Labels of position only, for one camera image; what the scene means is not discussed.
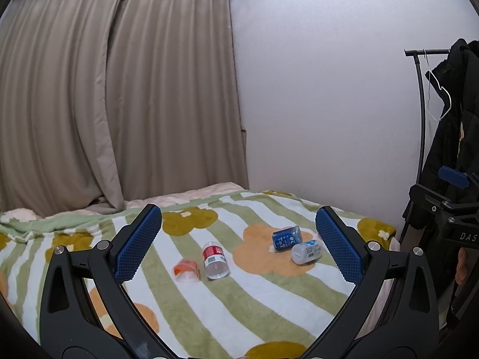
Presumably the blue plastic cup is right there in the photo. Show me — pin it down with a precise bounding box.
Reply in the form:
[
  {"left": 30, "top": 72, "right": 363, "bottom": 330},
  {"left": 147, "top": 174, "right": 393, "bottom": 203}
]
[{"left": 271, "top": 225, "right": 303, "bottom": 252}]

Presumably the white grey plastic cup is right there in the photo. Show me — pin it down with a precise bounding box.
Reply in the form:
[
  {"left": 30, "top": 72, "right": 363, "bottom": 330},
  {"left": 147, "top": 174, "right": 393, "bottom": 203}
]
[{"left": 291, "top": 240, "right": 322, "bottom": 265}]

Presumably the orange clear plastic cup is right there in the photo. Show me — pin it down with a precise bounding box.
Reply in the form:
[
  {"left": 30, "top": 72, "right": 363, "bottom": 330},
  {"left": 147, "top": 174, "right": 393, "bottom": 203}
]
[{"left": 172, "top": 258, "right": 201, "bottom": 284}]

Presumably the red white plastic cup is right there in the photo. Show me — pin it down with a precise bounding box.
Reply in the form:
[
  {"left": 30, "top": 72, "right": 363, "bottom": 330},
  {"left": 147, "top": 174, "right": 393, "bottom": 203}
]
[{"left": 202, "top": 241, "right": 230, "bottom": 280}]

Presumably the black hanging jacket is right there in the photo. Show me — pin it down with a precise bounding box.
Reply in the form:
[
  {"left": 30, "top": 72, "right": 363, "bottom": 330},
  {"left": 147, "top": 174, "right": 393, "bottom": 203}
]
[{"left": 402, "top": 38, "right": 479, "bottom": 319}]

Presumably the white clothes hanger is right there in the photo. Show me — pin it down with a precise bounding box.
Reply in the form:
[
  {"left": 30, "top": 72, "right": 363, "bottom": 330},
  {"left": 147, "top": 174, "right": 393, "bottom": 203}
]
[{"left": 424, "top": 49, "right": 452, "bottom": 122}]

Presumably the floral striped blanket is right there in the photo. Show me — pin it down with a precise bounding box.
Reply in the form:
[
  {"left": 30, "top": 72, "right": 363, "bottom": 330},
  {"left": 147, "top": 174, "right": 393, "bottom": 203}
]
[{"left": 0, "top": 189, "right": 397, "bottom": 359}]

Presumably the black clothes rack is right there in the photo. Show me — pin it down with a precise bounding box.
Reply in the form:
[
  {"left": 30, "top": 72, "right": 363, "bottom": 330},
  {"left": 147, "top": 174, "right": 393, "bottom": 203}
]
[{"left": 399, "top": 49, "right": 450, "bottom": 244}]

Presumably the beige curtain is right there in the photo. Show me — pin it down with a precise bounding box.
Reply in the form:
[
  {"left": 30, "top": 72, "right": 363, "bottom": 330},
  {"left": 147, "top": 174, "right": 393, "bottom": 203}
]
[{"left": 1, "top": 0, "right": 248, "bottom": 216}]

